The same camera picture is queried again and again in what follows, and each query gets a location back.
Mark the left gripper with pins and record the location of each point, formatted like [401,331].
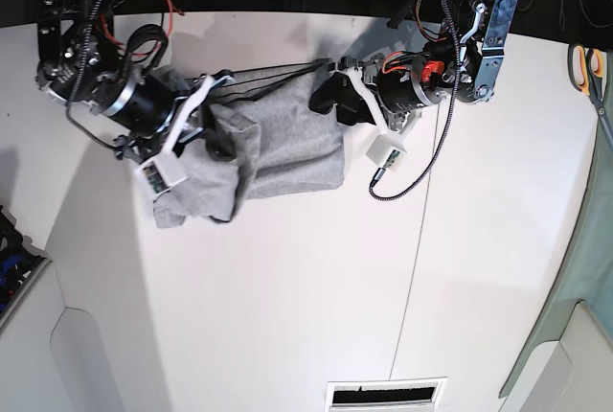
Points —
[403,83]

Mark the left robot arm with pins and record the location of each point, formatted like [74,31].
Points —
[463,57]

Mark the orange handled scissors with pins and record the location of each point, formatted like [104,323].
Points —
[586,71]

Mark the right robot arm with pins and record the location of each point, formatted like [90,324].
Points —
[78,49]

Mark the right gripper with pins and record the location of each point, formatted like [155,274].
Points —
[148,107]

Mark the bin with blue items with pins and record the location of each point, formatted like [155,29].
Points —
[21,265]

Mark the grey t-shirt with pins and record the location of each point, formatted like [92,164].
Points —
[282,147]

